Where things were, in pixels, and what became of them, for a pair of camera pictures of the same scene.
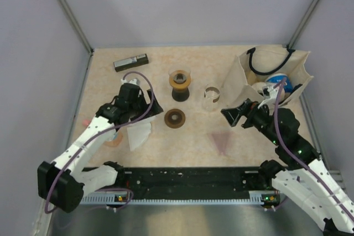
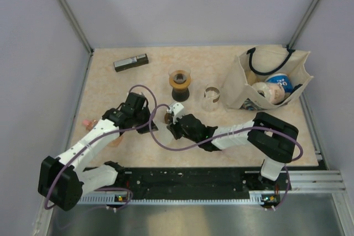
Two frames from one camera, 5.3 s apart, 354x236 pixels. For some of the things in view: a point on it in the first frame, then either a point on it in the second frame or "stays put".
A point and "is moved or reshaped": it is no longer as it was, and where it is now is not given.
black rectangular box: (131, 62) stays put
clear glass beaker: (211, 99) stays put
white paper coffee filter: (145, 122) is moved or reshaped
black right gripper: (233, 114) → (173, 128)
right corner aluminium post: (311, 8) stays put
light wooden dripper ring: (180, 85) stays put
